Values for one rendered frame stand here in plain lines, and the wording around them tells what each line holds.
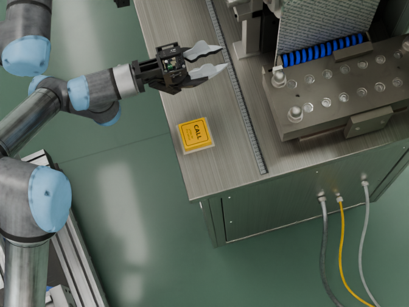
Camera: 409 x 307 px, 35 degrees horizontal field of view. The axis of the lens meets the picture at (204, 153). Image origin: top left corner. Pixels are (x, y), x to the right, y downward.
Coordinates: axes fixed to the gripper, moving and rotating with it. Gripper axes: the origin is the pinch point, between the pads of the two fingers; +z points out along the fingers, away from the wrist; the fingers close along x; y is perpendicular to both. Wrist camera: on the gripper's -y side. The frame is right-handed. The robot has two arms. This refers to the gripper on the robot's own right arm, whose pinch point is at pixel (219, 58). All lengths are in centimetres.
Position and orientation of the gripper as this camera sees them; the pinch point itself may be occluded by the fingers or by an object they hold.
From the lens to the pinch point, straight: 151.8
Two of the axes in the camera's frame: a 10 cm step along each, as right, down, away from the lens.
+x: -2.7, -9.1, 3.0
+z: 9.6, -2.7, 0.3
